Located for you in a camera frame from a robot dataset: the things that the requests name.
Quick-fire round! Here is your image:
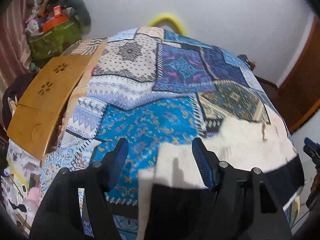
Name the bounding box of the black and white striped sweater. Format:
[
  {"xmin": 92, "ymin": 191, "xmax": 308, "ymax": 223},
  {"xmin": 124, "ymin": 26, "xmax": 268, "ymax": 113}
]
[{"xmin": 137, "ymin": 112, "xmax": 304, "ymax": 239}]

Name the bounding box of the white patterned storage box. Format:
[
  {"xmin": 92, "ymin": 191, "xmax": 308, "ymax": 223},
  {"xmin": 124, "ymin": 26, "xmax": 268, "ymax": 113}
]
[{"xmin": 7, "ymin": 139, "xmax": 41, "ymax": 187}]

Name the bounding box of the blue patchwork bed quilt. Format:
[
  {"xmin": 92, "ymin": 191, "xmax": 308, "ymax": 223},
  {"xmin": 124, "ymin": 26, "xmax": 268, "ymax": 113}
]
[{"xmin": 39, "ymin": 26, "xmax": 301, "ymax": 240}]

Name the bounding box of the yellow curved headboard tube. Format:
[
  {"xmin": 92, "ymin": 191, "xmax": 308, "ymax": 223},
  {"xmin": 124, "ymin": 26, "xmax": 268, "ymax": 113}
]
[{"xmin": 148, "ymin": 13, "xmax": 187, "ymax": 36}]

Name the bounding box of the green basket of clutter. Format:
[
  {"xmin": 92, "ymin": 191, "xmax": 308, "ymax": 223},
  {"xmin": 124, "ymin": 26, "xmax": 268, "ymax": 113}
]
[{"xmin": 26, "ymin": 0, "xmax": 91, "ymax": 65}]

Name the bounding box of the wooden lap desk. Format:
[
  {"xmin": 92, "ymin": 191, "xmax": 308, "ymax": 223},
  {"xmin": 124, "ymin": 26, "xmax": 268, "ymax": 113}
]
[{"xmin": 7, "ymin": 55, "xmax": 91, "ymax": 160}]

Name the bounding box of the striped maroon curtain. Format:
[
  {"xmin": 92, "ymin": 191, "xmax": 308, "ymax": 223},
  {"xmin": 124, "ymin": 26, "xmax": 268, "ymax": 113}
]
[{"xmin": 1, "ymin": 0, "xmax": 35, "ymax": 87}]

